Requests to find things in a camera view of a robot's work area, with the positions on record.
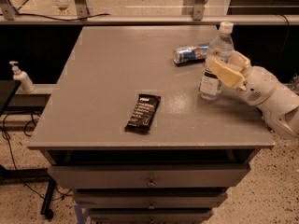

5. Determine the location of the black side table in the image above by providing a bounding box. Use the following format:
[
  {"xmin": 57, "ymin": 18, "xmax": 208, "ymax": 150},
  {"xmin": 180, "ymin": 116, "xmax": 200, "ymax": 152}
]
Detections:
[{"xmin": 0, "ymin": 80, "xmax": 21, "ymax": 116}]

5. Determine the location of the top grey drawer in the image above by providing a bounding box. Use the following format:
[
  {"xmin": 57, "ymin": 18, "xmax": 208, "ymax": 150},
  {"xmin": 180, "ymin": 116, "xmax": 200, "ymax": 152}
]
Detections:
[{"xmin": 49, "ymin": 163, "xmax": 249, "ymax": 189}]

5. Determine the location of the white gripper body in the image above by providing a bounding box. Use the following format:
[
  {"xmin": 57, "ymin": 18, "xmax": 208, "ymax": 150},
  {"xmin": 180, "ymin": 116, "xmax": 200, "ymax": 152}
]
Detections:
[{"xmin": 236, "ymin": 66, "xmax": 278, "ymax": 106}]

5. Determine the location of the grey drawer cabinet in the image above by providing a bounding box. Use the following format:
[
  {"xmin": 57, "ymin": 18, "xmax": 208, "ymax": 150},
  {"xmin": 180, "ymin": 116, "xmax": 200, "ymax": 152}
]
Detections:
[{"xmin": 30, "ymin": 26, "xmax": 273, "ymax": 224}]

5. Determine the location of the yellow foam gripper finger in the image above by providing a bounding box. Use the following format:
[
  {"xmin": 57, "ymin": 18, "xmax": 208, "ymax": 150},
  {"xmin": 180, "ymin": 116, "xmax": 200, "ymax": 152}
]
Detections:
[
  {"xmin": 207, "ymin": 58, "xmax": 246, "ymax": 90},
  {"xmin": 228, "ymin": 50, "xmax": 251, "ymax": 73}
]

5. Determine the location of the grey drawer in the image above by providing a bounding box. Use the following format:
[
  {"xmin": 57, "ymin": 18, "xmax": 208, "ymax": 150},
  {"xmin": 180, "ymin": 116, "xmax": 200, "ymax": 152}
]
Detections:
[
  {"xmin": 74, "ymin": 191, "xmax": 227, "ymax": 209},
  {"xmin": 89, "ymin": 209, "xmax": 213, "ymax": 223},
  {"xmin": 49, "ymin": 163, "xmax": 249, "ymax": 189}
]

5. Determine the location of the black cable on rail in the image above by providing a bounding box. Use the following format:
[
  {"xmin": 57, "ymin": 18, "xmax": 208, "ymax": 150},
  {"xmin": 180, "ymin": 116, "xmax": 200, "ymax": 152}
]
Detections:
[{"xmin": 0, "ymin": 0, "xmax": 110, "ymax": 22}]

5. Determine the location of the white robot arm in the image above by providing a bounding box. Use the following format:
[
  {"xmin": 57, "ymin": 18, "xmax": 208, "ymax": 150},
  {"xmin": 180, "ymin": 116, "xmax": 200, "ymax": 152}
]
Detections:
[{"xmin": 207, "ymin": 50, "xmax": 299, "ymax": 139}]

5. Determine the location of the middle grey drawer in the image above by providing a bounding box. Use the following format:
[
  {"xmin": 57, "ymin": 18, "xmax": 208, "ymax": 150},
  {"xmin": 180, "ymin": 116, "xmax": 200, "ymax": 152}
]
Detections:
[{"xmin": 74, "ymin": 191, "xmax": 227, "ymax": 209}]

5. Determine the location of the black floor cable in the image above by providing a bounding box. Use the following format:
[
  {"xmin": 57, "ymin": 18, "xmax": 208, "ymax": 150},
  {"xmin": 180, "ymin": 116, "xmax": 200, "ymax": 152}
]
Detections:
[{"xmin": 0, "ymin": 110, "xmax": 74, "ymax": 203}]

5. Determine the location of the black snack bar wrapper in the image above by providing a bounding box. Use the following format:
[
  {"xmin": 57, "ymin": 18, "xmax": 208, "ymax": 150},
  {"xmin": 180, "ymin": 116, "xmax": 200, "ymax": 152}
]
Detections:
[{"xmin": 124, "ymin": 94, "xmax": 161, "ymax": 133}]

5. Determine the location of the blue silver drink can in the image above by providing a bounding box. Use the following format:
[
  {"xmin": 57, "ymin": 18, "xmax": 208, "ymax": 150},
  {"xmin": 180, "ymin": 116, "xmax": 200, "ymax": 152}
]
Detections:
[{"xmin": 173, "ymin": 43, "xmax": 208, "ymax": 64}]

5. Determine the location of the clear plastic water bottle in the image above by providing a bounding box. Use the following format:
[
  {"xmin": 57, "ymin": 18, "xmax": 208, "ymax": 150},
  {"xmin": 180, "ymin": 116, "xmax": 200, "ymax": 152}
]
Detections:
[{"xmin": 198, "ymin": 21, "xmax": 234, "ymax": 101}]

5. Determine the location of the black hanging cable right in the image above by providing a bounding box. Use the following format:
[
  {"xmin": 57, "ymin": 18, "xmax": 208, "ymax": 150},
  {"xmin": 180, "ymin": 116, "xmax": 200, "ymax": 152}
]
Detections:
[{"xmin": 275, "ymin": 13, "xmax": 292, "ymax": 67}]

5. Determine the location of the grey metal rail frame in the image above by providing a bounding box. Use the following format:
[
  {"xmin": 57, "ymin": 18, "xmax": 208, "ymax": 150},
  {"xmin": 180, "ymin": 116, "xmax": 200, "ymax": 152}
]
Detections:
[{"xmin": 1, "ymin": 0, "xmax": 298, "ymax": 25}]

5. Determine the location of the white pump dispenser bottle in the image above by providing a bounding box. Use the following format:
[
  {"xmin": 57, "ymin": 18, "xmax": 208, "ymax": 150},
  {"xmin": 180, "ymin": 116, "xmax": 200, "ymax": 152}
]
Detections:
[{"xmin": 9, "ymin": 61, "xmax": 35, "ymax": 93}]

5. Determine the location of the bottom grey drawer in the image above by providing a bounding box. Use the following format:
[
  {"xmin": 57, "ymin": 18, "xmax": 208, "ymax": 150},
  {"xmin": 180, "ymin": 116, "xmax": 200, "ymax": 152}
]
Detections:
[{"xmin": 89, "ymin": 209, "xmax": 213, "ymax": 223}]

